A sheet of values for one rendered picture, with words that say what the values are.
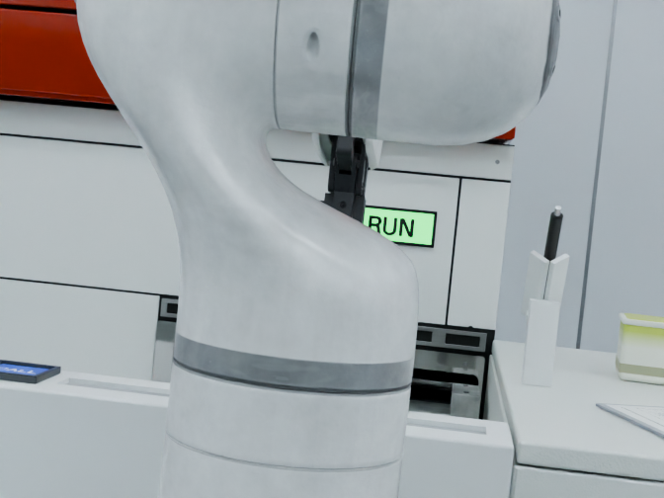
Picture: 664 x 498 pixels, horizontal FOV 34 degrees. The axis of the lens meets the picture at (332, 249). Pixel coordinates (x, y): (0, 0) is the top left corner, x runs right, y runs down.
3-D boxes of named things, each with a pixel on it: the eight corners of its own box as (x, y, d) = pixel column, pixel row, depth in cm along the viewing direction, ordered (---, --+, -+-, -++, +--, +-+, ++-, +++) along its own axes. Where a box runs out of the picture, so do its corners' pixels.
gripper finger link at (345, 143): (350, 66, 88) (349, 125, 91) (336, 119, 82) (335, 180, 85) (365, 68, 87) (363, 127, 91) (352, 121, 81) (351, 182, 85)
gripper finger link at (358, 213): (329, 161, 89) (319, 243, 88) (326, 151, 86) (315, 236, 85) (369, 165, 88) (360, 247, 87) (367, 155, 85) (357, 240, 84)
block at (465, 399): (450, 404, 142) (453, 380, 141) (476, 407, 141) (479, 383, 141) (450, 416, 134) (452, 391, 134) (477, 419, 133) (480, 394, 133)
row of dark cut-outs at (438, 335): (161, 315, 150) (162, 297, 150) (484, 351, 145) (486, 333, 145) (160, 316, 149) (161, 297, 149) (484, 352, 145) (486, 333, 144)
